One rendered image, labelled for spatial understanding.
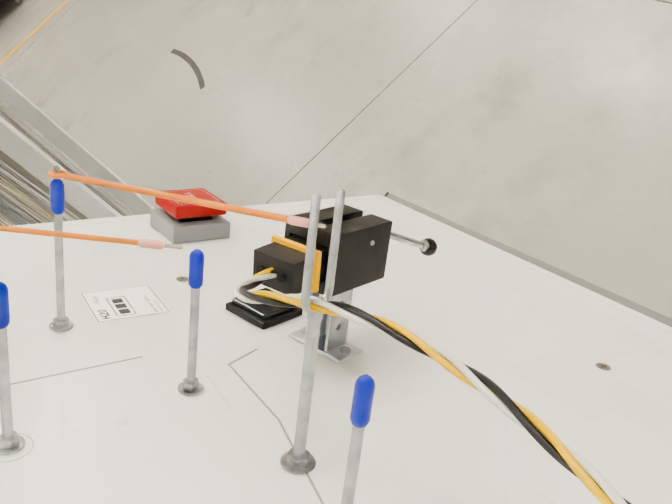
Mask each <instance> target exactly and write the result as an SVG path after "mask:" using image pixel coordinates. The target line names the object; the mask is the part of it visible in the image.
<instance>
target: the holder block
mask: <svg viewBox="0 0 672 504"><path fill-rule="evenodd" d="M334 208H335V206H333V207H328V208H324V209H320V212H319V221H318V223H320V224H325V225H326V228H320V227H318V230H317V239H316V243H317V244H319V245H322V246H324V247H327V248H328V256H327V264H326V273H325V281H324V282H322V283H320V284H319V291H318V293H320V294H322V295H323V294H324V291H325V283H326V275H327V267H328V258H329V250H330V242H331V233H332V225H333V217H334ZM293 216H299V217H304V218H308V219H309V217H310V212H306V213H301V214H297V215H293ZM391 229H392V221H390V220H387V219H385V218H382V217H379V216H376V215H373V214H369V215H365V216H363V211H362V210H359V209H356V208H354V207H351V206H348V205H345V204H344V209H343V217H342V225H341V233H340V241H339V249H338V257H337V265H336V273H335V281H334V290H333V294H332V297H333V296H336V295H338V294H341V293H344V292H346V291H349V290H352V289H355V288H357V287H360V286H363V285H365V284H368V283H371V282H373V281H376V280H379V279H382V278H384V275H385V268H386V262H387V255H388V248H389V242H390V235H391ZM291 235H296V236H300V237H302V238H305V239H307V236H308V228H305V227H300V226H295V225H290V224H288V223H286V226H285V236H284V238H286V237H288V236H291ZM372 240H373V241H375V244H374V245H370V243H371V241H372Z"/></svg>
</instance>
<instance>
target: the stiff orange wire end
mask: <svg viewBox="0 0 672 504"><path fill-rule="evenodd" d="M47 175H48V176H49V177H51V178H56V179H62V178H64V179H66V180H71V181H77V182H82V183H87V184H92V185H97V186H102V187H107V188H112V189H117V190H122V191H127V192H133V193H138V194H143V195H148V196H153V197H158V198H163V199H168V200H173V201H178V202H183V203H189V204H194V205H199V206H204V207H209V208H214V209H219V210H224V211H229V212H234V213H240V214H245V215H250V216H255V217H260V218H265V219H270V220H275V221H280V222H285V223H288V224H290V225H295V226H300V227H305V228H308V226H309V219H308V218H304V217H299V216H293V215H290V216H287V215H282V214H277V213H272V212H267V211H261V210H256V209H251V208H246V207H241V206H236V205H231V204H225V203H220V202H215V201H210V200H205V199H200V198H194V197H189V196H184V195H179V194H174V193H169V192H164V191H158V190H153V189H148V188H143V187H138V186H133V185H127V184H122V183H117V182H112V181H107V180H102V179H97V178H91V177H86V176H81V175H76V174H71V173H69V172H68V171H65V170H59V173H55V171H54V170H50V171H48V172H47Z"/></svg>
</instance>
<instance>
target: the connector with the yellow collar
mask: <svg viewBox="0 0 672 504"><path fill-rule="evenodd" d="M286 239H289V240H292V241H294V242H297V243H300V244H303V245H305V246H306V245H307V239H305V238H302V237H300V236H296V235H291V236H288V237H286ZM315 249H316V250H319V251H321V252H322V256H321V268H320V280H319V284H320V283H322V282H324V281H325V273H326V264H327V256H328V248H327V247H324V246H322V245H319V244H317V243H316V248H315ZM305 255H306V253H304V252H301V251H298V250H296V249H293V248H290V247H288V246H285V245H282V244H280V243H277V242H272V243H270V244H267V245H264V246H262V247H259V248H256V249H254V263H253V275H255V274H257V273H259V272H261V271H263V270H265V269H268V268H271V267H272V268H273V269H274V270H271V273H273V274H276V275H277V276H276V278H272V279H268V280H266V281H265V282H264V283H262V285H264V286H267V287H269V288H272V289H274V290H276V291H279V292H281V293H283V294H299V293H301V292H302V283H303V273H304V264H305Z"/></svg>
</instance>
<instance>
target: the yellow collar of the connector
mask: <svg viewBox="0 0 672 504"><path fill-rule="evenodd" d="M272 242H277V243H280V244H282V245H285V246H288V247H290V248H293V249H296V250H298V251H301V252H304V253H306V246H305V245H303V244H300V243H297V242H294V241H292V240H289V239H286V238H283V237H281V236H278V235H273V236H272V237H271V243H272ZM321 256H322V252H321V251H319V250H316V249H315V257H314V266H313V275H312V285H311V292H313V293H316V292H318V291H319V280H320V268H321Z"/></svg>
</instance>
